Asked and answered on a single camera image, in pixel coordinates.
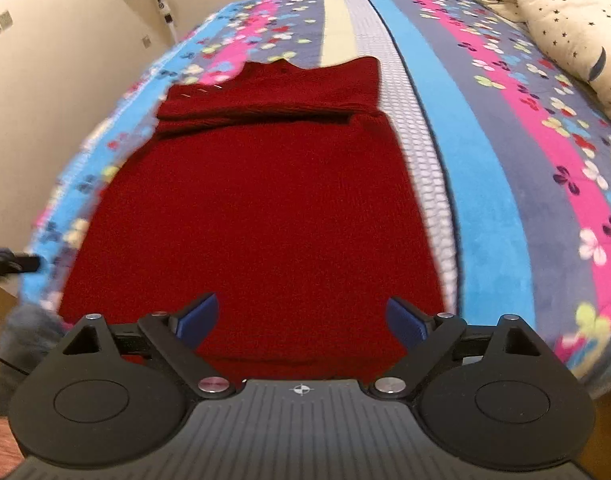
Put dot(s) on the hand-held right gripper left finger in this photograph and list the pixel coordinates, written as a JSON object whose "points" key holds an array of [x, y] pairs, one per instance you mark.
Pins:
{"points": [[198, 322]]}

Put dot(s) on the wall socket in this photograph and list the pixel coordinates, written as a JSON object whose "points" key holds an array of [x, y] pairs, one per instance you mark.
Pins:
{"points": [[146, 42]]}

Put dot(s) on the red patterned cloth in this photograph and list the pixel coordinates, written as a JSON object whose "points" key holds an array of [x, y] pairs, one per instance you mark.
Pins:
{"points": [[0, 440]]}

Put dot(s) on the floral striped blanket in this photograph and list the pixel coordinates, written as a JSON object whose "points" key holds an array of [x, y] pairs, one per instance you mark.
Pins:
{"points": [[485, 185]]}

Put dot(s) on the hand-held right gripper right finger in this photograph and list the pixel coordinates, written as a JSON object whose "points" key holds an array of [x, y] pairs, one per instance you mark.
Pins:
{"points": [[408, 325]]}

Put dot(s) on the grey fleece cloth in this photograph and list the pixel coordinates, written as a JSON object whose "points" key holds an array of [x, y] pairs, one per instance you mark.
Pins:
{"points": [[30, 335]]}

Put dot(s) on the cream star and moon pillow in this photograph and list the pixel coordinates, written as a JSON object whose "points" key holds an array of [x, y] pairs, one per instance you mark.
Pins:
{"points": [[570, 20]]}

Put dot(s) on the wall switch plate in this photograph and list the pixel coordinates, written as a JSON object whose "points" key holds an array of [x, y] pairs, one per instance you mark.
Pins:
{"points": [[4, 21]]}

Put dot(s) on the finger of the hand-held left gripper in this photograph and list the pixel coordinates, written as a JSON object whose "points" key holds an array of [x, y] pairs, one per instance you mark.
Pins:
{"points": [[15, 262]]}

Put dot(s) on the dark red knit sweater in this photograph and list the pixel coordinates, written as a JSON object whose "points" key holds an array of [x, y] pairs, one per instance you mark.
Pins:
{"points": [[260, 210]]}

